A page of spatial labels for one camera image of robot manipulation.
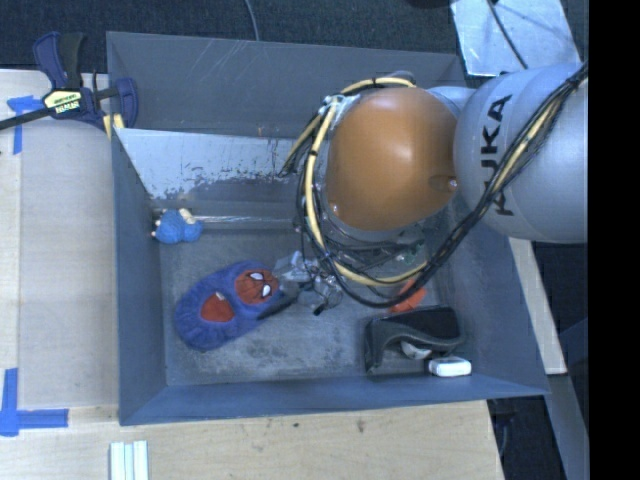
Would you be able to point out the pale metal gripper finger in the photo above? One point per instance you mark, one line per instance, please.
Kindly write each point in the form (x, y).
(292, 267)
(290, 289)

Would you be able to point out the grey metal bin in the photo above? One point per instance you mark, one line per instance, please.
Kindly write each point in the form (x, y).
(280, 348)

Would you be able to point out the orange plastic piece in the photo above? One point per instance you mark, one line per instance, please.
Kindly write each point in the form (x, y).
(407, 299)

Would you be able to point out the blue slipper with red face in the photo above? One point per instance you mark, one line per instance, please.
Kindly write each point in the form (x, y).
(210, 323)

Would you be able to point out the black plastic tool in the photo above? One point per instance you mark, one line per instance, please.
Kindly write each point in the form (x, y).
(425, 325)

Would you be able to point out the blue plush toy animal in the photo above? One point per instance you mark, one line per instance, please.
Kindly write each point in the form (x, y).
(175, 228)

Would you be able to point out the small white box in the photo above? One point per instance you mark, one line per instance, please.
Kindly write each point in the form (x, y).
(450, 366)

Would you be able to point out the black cylinder on white bracket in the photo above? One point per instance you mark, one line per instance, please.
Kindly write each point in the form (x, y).
(318, 310)

